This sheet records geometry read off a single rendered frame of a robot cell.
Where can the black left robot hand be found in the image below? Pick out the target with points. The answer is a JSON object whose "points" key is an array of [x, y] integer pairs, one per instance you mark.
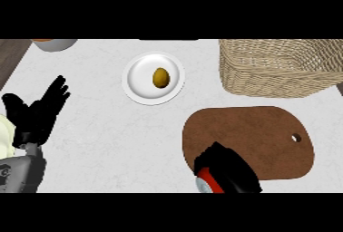
{"points": [[38, 114]]}

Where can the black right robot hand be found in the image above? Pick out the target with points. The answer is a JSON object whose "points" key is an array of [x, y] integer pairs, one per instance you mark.
{"points": [[232, 169]]}

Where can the red can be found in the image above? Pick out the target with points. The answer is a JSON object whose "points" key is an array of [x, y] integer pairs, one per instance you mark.
{"points": [[210, 181]]}

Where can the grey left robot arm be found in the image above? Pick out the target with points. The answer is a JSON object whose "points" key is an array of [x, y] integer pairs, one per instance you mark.
{"points": [[22, 172]]}

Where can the brown wooden cutting board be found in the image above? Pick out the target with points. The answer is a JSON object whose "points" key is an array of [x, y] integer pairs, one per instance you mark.
{"points": [[263, 136]]}

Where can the wicker basket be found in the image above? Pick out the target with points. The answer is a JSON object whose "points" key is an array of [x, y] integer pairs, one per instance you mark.
{"points": [[276, 69]]}

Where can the pale yellow-green object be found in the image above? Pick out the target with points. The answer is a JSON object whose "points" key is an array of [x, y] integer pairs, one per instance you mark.
{"points": [[6, 136]]}

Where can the dark brown wooden panel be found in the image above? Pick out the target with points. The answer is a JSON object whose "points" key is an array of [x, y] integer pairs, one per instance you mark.
{"points": [[10, 57]]}

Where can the grey bowl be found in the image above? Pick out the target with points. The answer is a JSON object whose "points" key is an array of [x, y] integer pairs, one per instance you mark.
{"points": [[53, 44]]}

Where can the white plate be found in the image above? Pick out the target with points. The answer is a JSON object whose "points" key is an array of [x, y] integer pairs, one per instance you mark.
{"points": [[154, 78]]}

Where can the yellow-brown potato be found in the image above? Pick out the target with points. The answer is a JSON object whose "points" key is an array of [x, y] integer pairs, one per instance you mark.
{"points": [[161, 77]]}

